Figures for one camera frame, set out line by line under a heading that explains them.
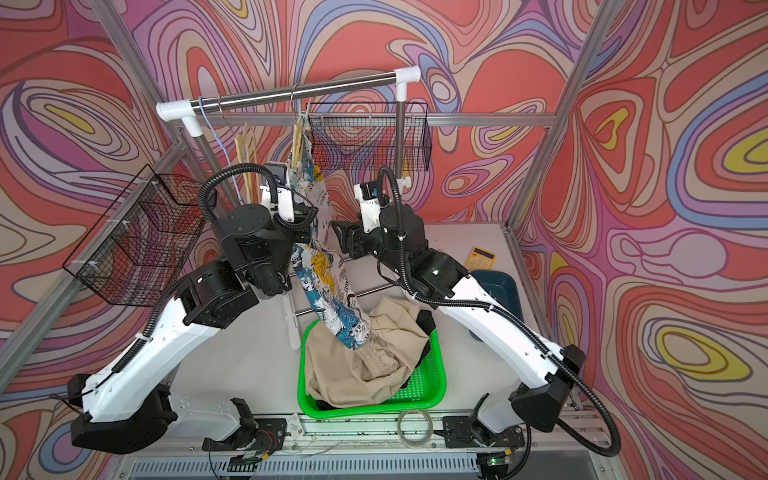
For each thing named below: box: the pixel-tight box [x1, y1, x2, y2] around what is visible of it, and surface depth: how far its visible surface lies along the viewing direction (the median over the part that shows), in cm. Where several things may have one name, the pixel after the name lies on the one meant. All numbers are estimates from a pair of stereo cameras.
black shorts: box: [416, 309, 436, 336], surface depth 84 cm
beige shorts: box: [305, 297, 427, 407], surface depth 77 cm
